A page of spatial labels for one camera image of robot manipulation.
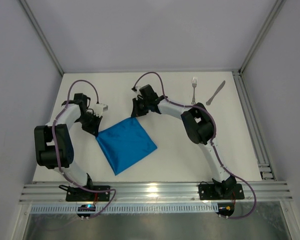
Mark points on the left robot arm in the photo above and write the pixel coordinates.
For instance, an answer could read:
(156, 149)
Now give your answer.
(53, 145)

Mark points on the right controller board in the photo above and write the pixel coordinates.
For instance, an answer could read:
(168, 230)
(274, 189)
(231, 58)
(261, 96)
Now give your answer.
(225, 210)

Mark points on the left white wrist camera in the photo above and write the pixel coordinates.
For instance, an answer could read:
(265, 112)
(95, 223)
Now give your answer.
(99, 109)

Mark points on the right side aluminium rail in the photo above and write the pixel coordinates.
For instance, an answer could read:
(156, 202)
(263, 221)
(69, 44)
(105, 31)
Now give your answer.
(262, 156)

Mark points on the aluminium rail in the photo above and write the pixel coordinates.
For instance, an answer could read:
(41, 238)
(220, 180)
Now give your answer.
(262, 156)
(152, 192)

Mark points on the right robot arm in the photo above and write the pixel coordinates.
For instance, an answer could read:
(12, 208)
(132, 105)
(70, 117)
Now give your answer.
(200, 129)

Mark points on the controller board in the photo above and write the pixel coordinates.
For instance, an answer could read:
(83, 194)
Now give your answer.
(85, 211)
(225, 210)

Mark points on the aluminium front rail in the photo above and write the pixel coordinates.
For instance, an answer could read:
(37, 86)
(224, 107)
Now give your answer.
(152, 192)

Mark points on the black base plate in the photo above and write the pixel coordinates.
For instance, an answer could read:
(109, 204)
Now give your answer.
(74, 194)
(211, 191)

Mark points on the left controller board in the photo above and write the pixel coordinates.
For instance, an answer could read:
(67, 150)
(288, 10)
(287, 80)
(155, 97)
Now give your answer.
(85, 211)

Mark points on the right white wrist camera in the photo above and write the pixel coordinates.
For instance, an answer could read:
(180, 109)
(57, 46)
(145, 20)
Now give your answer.
(136, 89)

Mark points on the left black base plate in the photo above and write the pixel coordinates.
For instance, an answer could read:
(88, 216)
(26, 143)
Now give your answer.
(74, 194)

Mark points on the silver table knife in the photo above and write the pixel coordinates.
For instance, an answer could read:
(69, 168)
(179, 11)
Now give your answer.
(220, 87)

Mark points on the left aluminium frame post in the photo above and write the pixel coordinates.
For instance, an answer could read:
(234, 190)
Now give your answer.
(40, 33)

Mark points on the aluminium frame post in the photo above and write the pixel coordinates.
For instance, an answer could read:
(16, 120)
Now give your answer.
(262, 33)
(40, 33)

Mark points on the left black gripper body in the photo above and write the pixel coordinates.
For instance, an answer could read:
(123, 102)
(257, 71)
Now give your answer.
(91, 123)

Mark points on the right aluminium frame post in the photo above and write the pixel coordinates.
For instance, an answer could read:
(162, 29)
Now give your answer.
(262, 33)

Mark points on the slotted cable duct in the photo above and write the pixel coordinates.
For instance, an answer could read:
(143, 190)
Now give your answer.
(122, 208)

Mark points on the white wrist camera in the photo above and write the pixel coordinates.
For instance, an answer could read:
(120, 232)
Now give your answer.
(136, 89)
(99, 109)

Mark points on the silver fork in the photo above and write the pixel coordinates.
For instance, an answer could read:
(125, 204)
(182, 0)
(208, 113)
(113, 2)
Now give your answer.
(194, 85)

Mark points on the blue cloth napkin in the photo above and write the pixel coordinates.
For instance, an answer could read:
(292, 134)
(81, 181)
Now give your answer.
(124, 144)

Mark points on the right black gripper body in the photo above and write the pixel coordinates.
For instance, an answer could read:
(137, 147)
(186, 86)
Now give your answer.
(137, 106)

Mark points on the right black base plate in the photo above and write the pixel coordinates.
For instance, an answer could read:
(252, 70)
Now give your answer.
(211, 191)

